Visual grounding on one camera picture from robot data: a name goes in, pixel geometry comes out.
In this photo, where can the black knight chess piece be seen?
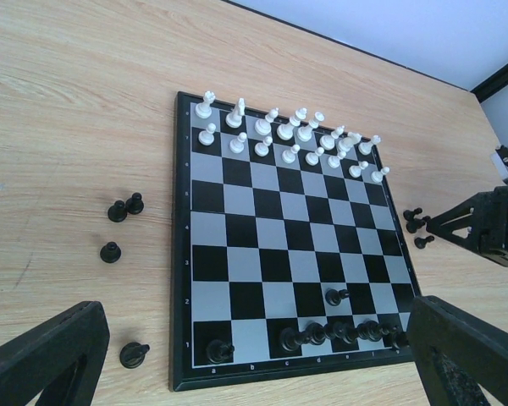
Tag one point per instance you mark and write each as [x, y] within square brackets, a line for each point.
[397, 339]

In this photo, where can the white queen back row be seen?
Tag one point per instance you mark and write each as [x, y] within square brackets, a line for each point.
[285, 130]

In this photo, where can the white knight back row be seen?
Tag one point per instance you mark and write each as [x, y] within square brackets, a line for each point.
[234, 118]

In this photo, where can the white king back row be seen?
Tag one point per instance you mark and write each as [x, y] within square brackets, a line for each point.
[304, 133]

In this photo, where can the white rook far left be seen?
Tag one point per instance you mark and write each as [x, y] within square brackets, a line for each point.
[203, 109]

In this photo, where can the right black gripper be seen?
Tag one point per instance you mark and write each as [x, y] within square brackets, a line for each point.
[478, 224]

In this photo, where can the black king chess piece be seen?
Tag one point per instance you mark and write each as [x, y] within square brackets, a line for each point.
[345, 332]

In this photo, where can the black bishop chess piece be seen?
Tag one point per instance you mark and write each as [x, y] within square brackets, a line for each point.
[373, 331]

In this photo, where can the white rook far right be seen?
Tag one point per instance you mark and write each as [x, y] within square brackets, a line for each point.
[365, 148]

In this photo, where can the white bishop right back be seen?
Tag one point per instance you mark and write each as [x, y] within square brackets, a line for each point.
[328, 141]

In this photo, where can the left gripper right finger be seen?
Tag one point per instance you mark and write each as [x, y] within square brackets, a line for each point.
[457, 355]

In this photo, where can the white knight right back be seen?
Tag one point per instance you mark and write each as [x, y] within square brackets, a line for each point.
[345, 144]

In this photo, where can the black rook corner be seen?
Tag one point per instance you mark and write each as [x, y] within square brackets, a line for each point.
[219, 351]

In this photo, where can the white bishop back row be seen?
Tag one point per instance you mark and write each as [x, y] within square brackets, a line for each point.
[263, 125]

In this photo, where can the black pawn left pair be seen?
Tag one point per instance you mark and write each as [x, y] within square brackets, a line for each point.
[117, 212]

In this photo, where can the white pawn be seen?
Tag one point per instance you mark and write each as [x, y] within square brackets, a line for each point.
[237, 144]
[335, 161]
[313, 158]
[356, 170]
[289, 155]
[262, 148]
[206, 136]
[377, 176]

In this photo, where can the white rook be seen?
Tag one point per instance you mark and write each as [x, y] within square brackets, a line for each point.
[203, 109]
[365, 148]

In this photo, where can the black pawn left single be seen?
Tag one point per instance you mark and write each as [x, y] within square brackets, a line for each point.
[110, 252]

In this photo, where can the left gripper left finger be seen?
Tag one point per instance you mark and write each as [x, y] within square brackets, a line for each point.
[58, 362]

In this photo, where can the black and grey chessboard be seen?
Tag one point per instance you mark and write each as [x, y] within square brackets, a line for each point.
[258, 242]

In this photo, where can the black queen chess piece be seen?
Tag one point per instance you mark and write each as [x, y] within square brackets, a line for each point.
[316, 334]

